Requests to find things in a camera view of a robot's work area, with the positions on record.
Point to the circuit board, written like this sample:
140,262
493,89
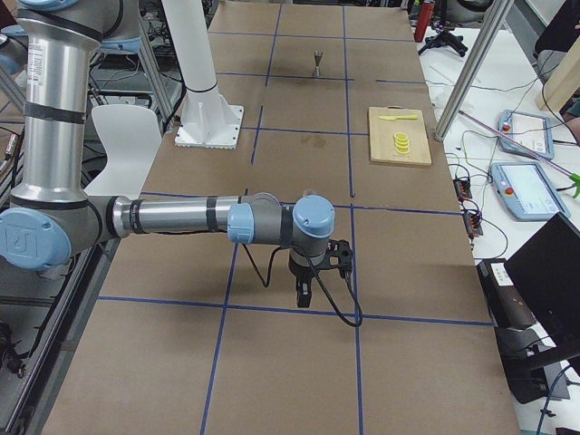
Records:
472,223
462,188

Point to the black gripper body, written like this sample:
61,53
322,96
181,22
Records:
299,274

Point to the circuit board near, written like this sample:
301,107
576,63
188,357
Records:
472,223

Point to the teach pendant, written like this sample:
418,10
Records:
526,191
530,130

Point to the circuit board far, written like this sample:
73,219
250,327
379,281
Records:
462,188

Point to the steel jigger measuring cup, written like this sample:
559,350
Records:
318,56

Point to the yellow plastic knife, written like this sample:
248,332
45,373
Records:
411,117

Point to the white plastic chair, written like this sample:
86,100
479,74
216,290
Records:
131,137

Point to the black monitor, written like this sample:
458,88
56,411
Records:
545,271

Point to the teach pendant far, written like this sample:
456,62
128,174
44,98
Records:
530,130

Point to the teach pendant near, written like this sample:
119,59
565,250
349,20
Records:
526,191

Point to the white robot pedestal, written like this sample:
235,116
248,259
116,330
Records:
206,120

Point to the red bottle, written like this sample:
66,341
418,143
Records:
423,21

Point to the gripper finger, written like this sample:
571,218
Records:
300,302
307,294

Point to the wooden cutting board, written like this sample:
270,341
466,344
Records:
382,143

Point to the black box device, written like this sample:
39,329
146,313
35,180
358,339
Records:
504,301

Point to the metal rod green tip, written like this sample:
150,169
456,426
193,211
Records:
571,175

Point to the aluminium frame post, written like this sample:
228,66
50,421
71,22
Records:
486,36

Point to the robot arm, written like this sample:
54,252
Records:
51,218

